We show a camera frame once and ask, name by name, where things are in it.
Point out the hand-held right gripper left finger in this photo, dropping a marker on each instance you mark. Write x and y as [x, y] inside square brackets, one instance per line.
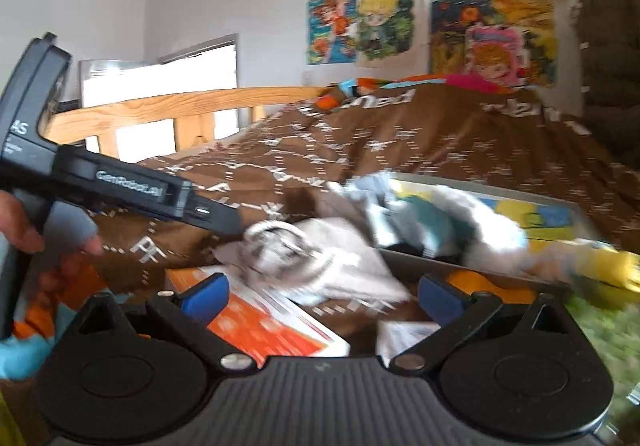
[205, 298]

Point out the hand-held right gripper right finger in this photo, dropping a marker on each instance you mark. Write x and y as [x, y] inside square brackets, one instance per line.
[440, 300]

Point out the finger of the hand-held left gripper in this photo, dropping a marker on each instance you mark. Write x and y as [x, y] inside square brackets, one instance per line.
[280, 241]

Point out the painted cardboard box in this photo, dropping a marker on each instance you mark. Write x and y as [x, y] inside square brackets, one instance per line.
[500, 213]

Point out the orange soft item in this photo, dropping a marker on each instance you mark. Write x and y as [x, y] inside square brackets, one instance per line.
[490, 288]

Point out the person's left hand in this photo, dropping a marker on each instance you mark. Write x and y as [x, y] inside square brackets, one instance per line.
[20, 226]

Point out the small white carton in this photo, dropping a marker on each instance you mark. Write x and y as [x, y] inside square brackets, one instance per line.
[405, 338]

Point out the orange white carton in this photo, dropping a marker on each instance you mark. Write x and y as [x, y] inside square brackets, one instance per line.
[270, 321]

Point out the teal sock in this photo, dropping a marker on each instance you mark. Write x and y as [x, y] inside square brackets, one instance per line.
[425, 226]

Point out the white cabinet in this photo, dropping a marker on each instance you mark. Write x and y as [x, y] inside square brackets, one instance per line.
[125, 101]

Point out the white fluffy sock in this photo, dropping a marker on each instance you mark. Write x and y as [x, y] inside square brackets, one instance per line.
[485, 231]

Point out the light blue sock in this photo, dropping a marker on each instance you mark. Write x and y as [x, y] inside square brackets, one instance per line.
[372, 206]

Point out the window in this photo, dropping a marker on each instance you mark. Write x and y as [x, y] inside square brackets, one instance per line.
[200, 71]

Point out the brown printed blanket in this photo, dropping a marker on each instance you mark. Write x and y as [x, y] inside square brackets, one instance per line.
[400, 141]

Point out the yellow sock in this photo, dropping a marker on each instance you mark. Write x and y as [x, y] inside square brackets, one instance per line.
[600, 266]

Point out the green speckled cloth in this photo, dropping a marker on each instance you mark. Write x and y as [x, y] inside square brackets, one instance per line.
[610, 341]

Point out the pink pillow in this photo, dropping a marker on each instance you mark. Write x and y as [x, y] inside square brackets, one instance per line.
[475, 82]

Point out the olive puffer jacket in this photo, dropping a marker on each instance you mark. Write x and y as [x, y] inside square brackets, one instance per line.
[612, 61]

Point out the wooden bed rail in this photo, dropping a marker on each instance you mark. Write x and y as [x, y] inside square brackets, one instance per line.
[190, 106]

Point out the group of colourful wall drawings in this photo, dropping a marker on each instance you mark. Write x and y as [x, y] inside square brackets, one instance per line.
[450, 6]

